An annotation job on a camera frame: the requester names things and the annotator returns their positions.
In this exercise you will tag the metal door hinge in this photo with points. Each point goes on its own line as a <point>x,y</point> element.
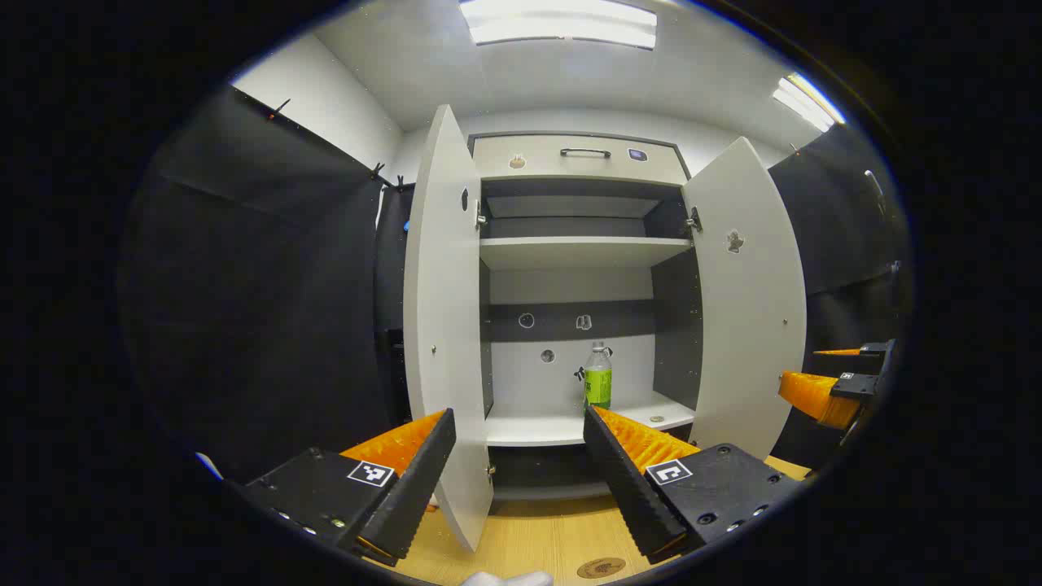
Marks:
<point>694,219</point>
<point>480,214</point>

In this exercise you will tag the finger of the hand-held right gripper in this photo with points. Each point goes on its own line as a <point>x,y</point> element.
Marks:
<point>814,395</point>
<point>877,355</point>

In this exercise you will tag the ceiling light panel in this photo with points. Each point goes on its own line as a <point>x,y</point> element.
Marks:
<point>806,102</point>
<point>562,23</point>

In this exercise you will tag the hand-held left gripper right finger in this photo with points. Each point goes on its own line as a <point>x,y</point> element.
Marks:
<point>623,480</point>

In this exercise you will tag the white cabinet door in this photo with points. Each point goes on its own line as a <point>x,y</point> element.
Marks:
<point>444,325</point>
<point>749,325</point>

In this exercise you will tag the white and grey cabinet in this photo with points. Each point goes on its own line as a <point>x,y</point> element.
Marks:
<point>570,252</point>

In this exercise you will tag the black backdrop cloth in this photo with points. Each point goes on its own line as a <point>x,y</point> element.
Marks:
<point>847,236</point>
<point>244,309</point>

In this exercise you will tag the white cabinet drawer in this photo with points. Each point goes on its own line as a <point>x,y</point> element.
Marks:
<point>537,163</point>

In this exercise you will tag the green plastic bottle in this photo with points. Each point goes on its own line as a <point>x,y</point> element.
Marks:
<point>598,387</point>

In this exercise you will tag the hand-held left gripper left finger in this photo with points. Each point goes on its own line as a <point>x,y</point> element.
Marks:
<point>411,480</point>

